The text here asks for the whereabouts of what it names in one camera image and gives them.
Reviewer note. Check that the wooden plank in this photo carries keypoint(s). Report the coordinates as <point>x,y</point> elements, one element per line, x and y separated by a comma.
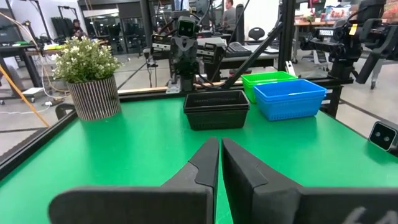
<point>140,90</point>

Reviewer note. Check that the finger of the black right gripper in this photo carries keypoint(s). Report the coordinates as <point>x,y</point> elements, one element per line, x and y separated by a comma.
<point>181,49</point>
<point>191,49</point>

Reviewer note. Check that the grey desk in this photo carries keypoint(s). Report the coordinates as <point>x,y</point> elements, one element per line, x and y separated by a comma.
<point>264,57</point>

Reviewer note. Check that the black diagonal frame strut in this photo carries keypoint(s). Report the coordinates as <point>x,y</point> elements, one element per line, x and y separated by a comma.
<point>248,62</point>

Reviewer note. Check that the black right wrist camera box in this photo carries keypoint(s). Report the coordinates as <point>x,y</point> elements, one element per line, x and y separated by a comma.
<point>188,27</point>

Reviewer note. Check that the potted plant in striped pot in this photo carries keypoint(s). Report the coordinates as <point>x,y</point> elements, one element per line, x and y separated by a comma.
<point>93,99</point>

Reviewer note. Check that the black two-lens camera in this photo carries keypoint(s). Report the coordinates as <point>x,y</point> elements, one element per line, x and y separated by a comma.
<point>384,135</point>

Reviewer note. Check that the yellow slanted pole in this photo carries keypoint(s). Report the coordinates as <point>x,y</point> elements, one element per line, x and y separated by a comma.
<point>25,97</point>

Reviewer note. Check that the green slotted plastic basket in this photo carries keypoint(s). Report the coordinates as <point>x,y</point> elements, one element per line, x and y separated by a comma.
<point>267,76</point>

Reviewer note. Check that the black keyboard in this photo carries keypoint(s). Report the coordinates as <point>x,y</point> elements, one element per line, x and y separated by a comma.
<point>237,49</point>

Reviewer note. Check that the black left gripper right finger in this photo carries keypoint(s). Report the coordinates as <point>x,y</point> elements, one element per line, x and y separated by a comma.
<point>264,199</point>

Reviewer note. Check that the black equipment box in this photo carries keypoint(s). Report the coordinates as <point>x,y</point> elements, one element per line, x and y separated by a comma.
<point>160,46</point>

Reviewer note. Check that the black desk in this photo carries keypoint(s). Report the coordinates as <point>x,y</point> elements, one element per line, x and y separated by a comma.
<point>18,48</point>

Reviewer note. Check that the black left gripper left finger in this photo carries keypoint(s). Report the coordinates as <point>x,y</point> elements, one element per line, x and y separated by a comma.
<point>186,199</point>

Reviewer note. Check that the person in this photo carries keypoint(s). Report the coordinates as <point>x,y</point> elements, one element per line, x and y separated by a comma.
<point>230,17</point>
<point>77,29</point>

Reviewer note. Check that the black office chair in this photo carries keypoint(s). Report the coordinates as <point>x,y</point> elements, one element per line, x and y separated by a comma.
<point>256,32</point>

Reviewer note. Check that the black labelled robot arm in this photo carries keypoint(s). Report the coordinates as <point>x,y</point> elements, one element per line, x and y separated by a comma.
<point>342,46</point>

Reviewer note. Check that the blue slotted plastic basket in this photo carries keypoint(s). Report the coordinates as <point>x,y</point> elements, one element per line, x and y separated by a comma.
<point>292,102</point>
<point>292,113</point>
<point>289,87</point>

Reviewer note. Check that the black vertical frame post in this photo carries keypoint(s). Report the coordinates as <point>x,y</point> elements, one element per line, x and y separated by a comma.
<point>286,31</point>

